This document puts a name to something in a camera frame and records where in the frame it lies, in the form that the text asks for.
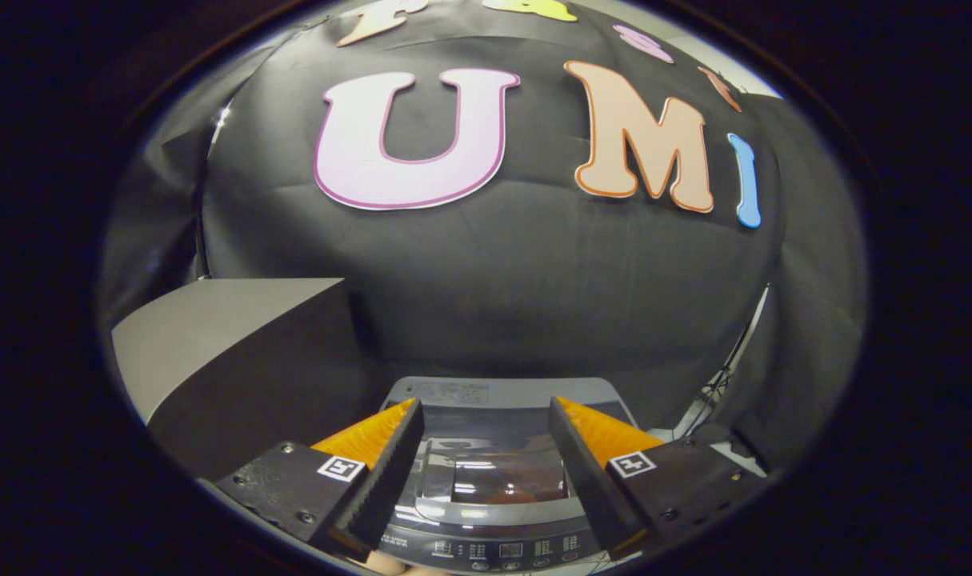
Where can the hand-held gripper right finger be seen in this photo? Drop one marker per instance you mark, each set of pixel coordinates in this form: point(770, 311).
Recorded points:
point(586, 480)

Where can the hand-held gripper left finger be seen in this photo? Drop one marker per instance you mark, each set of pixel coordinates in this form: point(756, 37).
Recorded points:
point(394, 472)

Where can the grey washing machine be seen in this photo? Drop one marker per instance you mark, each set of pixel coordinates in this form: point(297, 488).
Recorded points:
point(502, 552)

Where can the black light stand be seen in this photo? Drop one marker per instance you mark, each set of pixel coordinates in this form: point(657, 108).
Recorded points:
point(722, 380)

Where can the black backdrop cloth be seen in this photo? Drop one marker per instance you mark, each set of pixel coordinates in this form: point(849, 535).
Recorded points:
point(494, 280)

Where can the beige cabinet with dark sides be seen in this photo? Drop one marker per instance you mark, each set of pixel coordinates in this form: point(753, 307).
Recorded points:
point(214, 320)

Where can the metal backdrop stand pole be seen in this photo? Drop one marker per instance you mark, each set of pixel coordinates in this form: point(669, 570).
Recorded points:
point(220, 116)

